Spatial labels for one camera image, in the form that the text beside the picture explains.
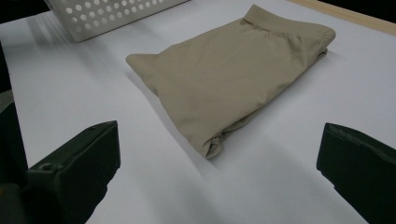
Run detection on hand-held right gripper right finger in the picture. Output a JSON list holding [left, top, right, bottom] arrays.
[[316, 122, 396, 224]]

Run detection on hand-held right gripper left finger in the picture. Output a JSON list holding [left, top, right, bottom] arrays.
[[27, 120, 121, 224]]

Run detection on white perforated plastic basket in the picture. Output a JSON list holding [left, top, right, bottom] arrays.
[[43, 0, 191, 43]]

